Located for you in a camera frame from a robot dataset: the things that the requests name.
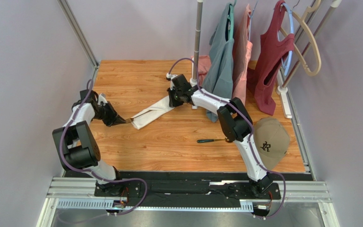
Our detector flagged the gold utensil dark handle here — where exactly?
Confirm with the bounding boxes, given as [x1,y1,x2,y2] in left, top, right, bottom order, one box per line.
[124,118,134,124]

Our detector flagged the white cloth napkin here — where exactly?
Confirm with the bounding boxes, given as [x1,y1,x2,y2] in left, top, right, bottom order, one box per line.
[131,96,174,130]

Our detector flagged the gold fork green handle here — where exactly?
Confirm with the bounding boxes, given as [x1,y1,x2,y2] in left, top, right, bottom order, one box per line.
[197,138,232,143]

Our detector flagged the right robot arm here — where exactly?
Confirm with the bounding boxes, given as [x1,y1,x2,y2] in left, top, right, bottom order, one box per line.
[166,74,273,197]

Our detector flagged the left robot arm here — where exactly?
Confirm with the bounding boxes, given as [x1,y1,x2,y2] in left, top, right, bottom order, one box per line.
[52,89,127,196]

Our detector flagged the grey-blue hanging shirt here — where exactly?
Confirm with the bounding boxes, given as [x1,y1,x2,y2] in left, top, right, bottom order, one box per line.
[202,3,235,123]

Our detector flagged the salmon pink hanging shirt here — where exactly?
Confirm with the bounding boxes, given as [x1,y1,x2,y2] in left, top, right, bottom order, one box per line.
[232,4,253,104]

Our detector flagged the dark red tank top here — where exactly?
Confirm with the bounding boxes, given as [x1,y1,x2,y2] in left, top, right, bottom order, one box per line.
[247,0,294,116]

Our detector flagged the teal hanger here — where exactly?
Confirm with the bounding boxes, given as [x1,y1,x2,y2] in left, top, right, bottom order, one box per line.
[227,0,237,41]

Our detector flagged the tan baseball cap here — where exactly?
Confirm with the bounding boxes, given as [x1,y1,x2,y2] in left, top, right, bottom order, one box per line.
[254,117,290,170]

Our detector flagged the metal clothes rack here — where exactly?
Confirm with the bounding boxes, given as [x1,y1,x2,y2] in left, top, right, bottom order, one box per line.
[189,0,343,119]

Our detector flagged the light blue hanger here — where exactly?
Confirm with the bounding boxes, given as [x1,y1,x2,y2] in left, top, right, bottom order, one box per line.
[277,2,295,77]

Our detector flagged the beige wooden hanger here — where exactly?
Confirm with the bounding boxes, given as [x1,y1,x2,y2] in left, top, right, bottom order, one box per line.
[279,0,322,77]

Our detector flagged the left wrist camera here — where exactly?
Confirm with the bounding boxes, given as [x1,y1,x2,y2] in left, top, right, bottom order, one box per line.
[97,93,107,105]

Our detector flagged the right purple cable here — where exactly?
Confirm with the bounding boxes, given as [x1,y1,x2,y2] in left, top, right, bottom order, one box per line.
[168,57,286,219]

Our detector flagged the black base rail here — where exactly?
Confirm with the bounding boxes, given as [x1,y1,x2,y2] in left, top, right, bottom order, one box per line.
[64,170,314,211]

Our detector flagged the aluminium frame post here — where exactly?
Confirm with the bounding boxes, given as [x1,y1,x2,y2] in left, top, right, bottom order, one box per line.
[57,0,99,69]

